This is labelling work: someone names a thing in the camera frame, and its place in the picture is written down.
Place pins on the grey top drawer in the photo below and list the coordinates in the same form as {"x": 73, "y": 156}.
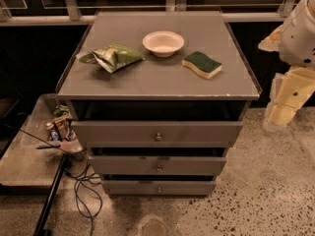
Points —
{"x": 157, "y": 134}

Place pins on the grey bottom drawer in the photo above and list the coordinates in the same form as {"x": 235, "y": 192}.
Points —
{"x": 164, "y": 188}

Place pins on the snack packages in bin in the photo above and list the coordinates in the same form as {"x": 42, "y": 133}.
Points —
{"x": 62, "y": 119}

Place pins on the soda can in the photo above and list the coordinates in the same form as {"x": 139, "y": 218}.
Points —
{"x": 53, "y": 133}

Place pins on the grey drawer cabinet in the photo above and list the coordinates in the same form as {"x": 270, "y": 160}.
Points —
{"x": 159, "y": 89}

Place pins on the black pole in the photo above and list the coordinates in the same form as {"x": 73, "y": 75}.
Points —
{"x": 39, "y": 229}

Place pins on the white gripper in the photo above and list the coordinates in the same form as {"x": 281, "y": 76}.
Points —
{"x": 299, "y": 38}

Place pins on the grey middle drawer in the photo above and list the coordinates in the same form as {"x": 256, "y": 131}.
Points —
{"x": 157, "y": 165}

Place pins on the grey drawer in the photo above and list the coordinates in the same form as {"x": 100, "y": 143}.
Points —
{"x": 157, "y": 134}
{"x": 164, "y": 188}
{"x": 157, "y": 165}

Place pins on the white bowl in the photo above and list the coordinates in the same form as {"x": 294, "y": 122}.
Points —
{"x": 163, "y": 43}

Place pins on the clear plastic bin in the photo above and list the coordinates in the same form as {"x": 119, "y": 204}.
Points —
{"x": 23, "y": 163}

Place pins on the green chip bag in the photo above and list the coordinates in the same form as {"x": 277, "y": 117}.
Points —
{"x": 112, "y": 57}

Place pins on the metal window railing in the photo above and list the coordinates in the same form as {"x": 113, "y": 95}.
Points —
{"x": 39, "y": 12}

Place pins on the green yellow sponge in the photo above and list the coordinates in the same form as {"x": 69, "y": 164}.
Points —
{"x": 202, "y": 65}

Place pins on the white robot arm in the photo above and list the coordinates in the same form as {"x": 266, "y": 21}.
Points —
{"x": 294, "y": 40}

